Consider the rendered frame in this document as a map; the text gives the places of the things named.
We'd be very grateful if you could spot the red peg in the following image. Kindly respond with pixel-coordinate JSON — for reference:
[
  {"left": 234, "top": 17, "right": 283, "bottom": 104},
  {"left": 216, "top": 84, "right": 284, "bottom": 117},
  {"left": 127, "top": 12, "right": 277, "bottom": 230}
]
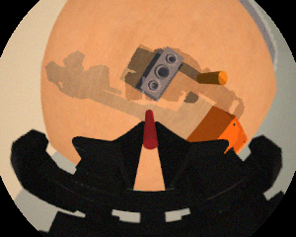
[{"left": 143, "top": 111, "right": 159, "bottom": 150}]

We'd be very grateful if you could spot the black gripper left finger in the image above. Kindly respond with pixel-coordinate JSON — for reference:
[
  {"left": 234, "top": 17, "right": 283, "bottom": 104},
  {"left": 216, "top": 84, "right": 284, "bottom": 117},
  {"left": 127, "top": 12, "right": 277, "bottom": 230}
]
[{"left": 72, "top": 121, "right": 144, "bottom": 190}]

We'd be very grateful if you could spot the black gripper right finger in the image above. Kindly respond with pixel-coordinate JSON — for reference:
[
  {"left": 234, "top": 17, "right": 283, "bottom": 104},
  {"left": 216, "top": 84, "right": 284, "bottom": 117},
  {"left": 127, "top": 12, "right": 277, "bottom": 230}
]
[{"left": 155, "top": 121, "right": 230, "bottom": 191}]

